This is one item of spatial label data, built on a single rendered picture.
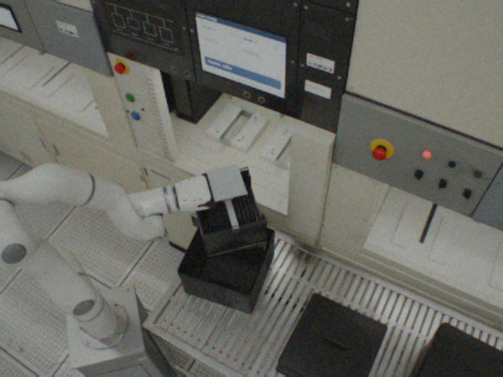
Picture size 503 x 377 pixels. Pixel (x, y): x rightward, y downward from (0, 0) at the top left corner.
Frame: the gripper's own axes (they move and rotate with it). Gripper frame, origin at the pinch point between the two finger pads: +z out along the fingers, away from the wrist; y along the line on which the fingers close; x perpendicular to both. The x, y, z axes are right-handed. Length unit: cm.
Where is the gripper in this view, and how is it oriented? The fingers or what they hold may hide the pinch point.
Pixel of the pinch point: (225, 186)
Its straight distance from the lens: 145.4
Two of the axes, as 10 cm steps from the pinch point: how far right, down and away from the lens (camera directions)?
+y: 2.7, 7.7, -5.8
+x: -0.2, -6.0, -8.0
